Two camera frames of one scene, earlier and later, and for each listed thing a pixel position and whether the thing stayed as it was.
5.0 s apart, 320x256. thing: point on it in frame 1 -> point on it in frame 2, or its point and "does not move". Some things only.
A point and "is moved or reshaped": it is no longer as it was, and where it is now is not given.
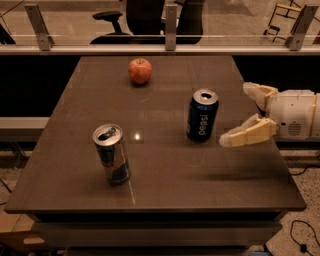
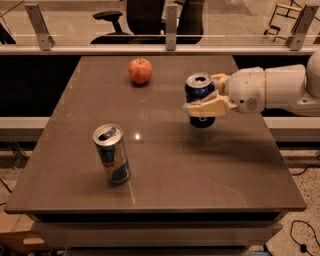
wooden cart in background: (283, 20) does not move
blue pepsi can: (202, 114) is moved or reshaped
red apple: (139, 71) does not move
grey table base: (157, 233) does not move
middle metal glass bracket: (171, 27) does not move
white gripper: (292, 111) -> (246, 88)
